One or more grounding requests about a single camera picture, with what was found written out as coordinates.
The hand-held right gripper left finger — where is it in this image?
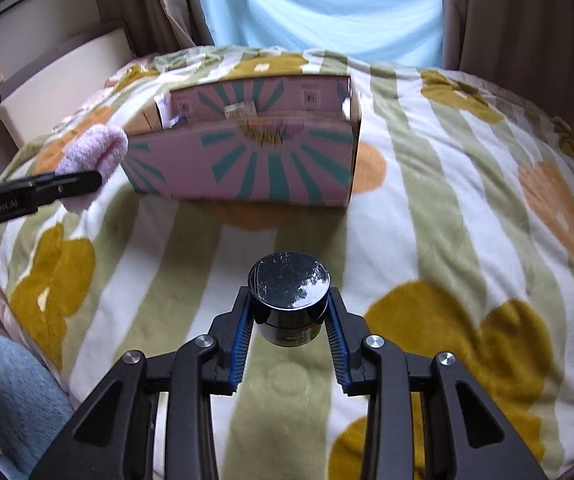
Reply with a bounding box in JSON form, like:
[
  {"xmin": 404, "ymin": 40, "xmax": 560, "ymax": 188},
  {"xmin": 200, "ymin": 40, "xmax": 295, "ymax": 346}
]
[{"xmin": 32, "ymin": 287, "xmax": 255, "ymax": 480}]

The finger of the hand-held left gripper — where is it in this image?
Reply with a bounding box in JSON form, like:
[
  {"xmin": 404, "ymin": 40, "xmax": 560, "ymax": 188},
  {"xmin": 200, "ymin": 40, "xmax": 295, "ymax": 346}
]
[{"xmin": 32, "ymin": 170, "xmax": 103, "ymax": 206}]

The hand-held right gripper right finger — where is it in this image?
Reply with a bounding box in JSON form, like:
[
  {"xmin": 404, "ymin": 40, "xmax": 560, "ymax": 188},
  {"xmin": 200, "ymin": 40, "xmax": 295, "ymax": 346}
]
[{"xmin": 324, "ymin": 287, "xmax": 548, "ymax": 480}]

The pink towel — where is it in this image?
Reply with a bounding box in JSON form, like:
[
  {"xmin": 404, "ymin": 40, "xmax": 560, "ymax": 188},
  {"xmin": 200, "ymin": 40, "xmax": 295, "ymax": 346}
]
[{"xmin": 57, "ymin": 125, "xmax": 129, "ymax": 213}]

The black round jar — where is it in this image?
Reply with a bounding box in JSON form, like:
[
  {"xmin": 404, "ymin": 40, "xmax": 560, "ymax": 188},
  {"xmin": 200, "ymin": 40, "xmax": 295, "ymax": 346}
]
[{"xmin": 247, "ymin": 251, "xmax": 330, "ymax": 348}]

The pink printed cardboard box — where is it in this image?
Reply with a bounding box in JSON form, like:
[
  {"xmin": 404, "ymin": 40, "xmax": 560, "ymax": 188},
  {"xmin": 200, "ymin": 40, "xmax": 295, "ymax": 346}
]
[{"xmin": 120, "ymin": 74, "xmax": 363, "ymax": 208}]

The white padded headboard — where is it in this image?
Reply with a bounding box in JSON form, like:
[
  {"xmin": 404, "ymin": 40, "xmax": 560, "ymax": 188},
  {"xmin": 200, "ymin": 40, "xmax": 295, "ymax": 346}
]
[{"xmin": 0, "ymin": 27, "xmax": 135, "ymax": 148}]

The striped floral blanket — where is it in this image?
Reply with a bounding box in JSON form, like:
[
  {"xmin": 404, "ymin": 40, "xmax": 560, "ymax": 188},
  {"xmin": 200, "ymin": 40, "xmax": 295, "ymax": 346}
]
[{"xmin": 0, "ymin": 45, "xmax": 574, "ymax": 480}]

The brown curtain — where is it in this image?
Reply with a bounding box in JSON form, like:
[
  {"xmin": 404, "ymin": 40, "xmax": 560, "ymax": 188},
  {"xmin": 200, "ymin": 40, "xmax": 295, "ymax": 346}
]
[
  {"xmin": 439, "ymin": 0, "xmax": 574, "ymax": 78},
  {"xmin": 92, "ymin": 0, "xmax": 215, "ymax": 58}
]

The person's leg in jeans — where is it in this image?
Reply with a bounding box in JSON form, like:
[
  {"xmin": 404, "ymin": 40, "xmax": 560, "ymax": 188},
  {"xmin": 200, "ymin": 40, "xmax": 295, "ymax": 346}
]
[{"xmin": 0, "ymin": 335, "xmax": 75, "ymax": 473}]

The light blue hanging cloth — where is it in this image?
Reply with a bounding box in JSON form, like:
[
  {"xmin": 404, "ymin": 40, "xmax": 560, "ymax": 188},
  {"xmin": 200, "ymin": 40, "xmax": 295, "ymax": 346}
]
[{"xmin": 189, "ymin": 0, "xmax": 445, "ymax": 68}]

